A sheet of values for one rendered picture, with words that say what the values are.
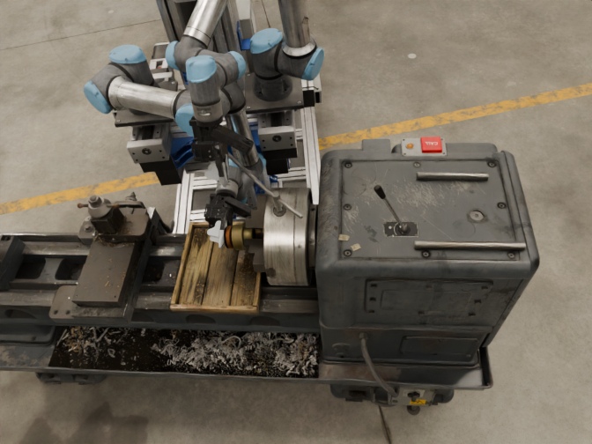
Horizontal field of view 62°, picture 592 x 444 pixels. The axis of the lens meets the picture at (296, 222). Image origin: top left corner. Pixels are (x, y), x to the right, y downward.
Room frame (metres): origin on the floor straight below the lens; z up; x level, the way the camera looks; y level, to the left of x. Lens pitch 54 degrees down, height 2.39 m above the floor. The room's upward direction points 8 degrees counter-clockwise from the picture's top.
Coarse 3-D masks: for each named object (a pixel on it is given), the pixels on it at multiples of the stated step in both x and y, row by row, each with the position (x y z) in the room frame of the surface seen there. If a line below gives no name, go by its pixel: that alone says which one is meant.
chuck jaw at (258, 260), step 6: (246, 240) 0.88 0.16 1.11; (252, 240) 0.87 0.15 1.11; (258, 240) 0.87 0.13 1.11; (246, 246) 0.85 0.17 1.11; (252, 246) 0.85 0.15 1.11; (258, 246) 0.85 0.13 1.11; (246, 252) 0.85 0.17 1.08; (252, 252) 0.82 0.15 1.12; (258, 252) 0.82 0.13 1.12; (252, 258) 0.82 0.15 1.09; (258, 258) 0.80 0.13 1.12; (258, 264) 0.77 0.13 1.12; (258, 270) 0.77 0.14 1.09; (264, 270) 0.76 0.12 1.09; (270, 270) 0.75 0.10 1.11; (270, 276) 0.75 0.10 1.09
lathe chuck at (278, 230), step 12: (288, 192) 0.95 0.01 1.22; (264, 216) 0.87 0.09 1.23; (276, 216) 0.86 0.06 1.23; (288, 216) 0.85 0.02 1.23; (264, 228) 0.83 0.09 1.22; (276, 228) 0.82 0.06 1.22; (288, 228) 0.82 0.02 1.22; (264, 240) 0.80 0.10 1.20; (276, 240) 0.79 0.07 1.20; (288, 240) 0.79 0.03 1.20; (264, 252) 0.78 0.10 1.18; (276, 252) 0.77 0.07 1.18; (288, 252) 0.76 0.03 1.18; (264, 264) 0.76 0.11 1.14; (276, 264) 0.75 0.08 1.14; (288, 264) 0.74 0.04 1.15; (276, 276) 0.74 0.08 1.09; (288, 276) 0.73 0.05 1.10
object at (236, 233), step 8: (240, 224) 0.94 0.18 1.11; (224, 232) 0.92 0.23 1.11; (232, 232) 0.91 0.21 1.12; (240, 232) 0.90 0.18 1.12; (248, 232) 0.91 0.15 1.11; (224, 240) 0.90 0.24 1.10; (232, 240) 0.89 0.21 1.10; (240, 240) 0.88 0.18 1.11; (232, 248) 0.88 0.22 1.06; (240, 248) 0.87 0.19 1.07
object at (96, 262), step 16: (128, 208) 1.19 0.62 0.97; (144, 208) 1.22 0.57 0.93; (96, 240) 1.06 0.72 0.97; (96, 256) 0.99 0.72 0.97; (112, 256) 0.99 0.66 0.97; (128, 256) 0.98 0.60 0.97; (96, 272) 0.93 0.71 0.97; (112, 272) 0.92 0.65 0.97; (128, 272) 0.92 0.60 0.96; (80, 288) 0.87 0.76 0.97; (96, 288) 0.87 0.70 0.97; (112, 288) 0.86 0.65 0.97; (80, 304) 0.83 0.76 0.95; (96, 304) 0.82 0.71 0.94; (112, 304) 0.81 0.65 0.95
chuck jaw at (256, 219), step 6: (258, 198) 0.97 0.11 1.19; (264, 198) 0.97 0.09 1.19; (258, 204) 0.96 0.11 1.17; (264, 204) 0.96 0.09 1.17; (252, 210) 0.95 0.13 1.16; (258, 210) 0.95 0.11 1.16; (264, 210) 0.94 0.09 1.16; (252, 216) 0.94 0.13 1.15; (258, 216) 0.94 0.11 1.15; (246, 222) 0.93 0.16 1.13; (252, 222) 0.93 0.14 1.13; (258, 222) 0.92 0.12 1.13
